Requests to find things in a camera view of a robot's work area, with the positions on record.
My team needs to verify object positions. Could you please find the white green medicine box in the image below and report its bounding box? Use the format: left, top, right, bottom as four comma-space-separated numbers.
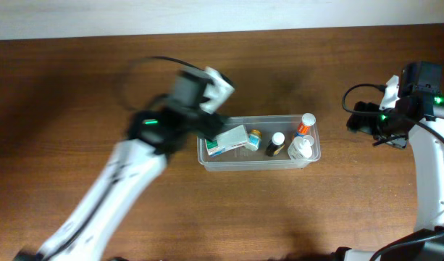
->
205, 125, 248, 157

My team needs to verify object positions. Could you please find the gold lid balm jar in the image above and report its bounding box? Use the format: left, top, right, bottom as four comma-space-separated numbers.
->
245, 129, 262, 151

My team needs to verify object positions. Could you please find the dark bottle white cap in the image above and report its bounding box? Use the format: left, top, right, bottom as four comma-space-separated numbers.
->
265, 132, 285, 157

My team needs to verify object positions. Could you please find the orange tube white cap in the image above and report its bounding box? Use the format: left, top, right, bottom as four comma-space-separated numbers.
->
292, 113, 316, 139

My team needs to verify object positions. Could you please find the white pump bottle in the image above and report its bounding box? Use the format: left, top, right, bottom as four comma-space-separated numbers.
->
288, 135, 314, 160

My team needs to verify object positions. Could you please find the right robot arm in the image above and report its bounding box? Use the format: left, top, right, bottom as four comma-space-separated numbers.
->
332, 62, 444, 261

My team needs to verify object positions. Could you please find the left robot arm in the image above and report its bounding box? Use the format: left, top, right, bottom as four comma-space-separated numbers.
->
14, 67, 235, 260

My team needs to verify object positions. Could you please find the clear plastic container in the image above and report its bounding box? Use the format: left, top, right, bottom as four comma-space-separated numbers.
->
196, 114, 322, 173

